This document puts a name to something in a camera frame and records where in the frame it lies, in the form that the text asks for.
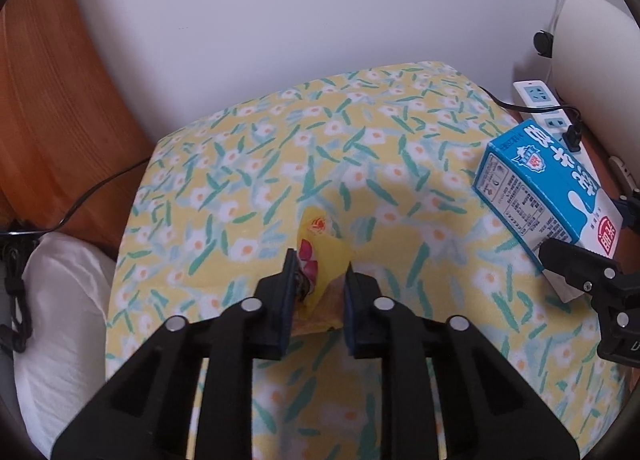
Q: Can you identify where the blue white milk carton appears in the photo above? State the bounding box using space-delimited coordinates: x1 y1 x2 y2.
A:
470 118 626 304

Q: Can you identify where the yellow orange snack wrapper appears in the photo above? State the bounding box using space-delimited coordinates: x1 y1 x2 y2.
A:
293 206 352 336

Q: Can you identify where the white power strip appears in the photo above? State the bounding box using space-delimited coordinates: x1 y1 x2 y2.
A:
512 80 601 183

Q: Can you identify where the white pillow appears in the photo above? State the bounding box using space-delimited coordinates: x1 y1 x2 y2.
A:
14 233 115 457

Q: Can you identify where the white cylindrical heater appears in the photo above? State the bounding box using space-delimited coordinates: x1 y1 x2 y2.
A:
534 0 639 194

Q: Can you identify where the yellow floral table cloth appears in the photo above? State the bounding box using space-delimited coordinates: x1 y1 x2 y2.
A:
105 62 628 450

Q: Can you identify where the wooden headboard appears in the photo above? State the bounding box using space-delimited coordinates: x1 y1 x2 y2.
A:
1 0 153 256

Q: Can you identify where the black power cable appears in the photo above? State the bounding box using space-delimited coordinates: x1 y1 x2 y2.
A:
476 84 584 153

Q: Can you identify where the black strap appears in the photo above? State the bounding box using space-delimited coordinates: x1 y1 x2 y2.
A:
0 218 42 356

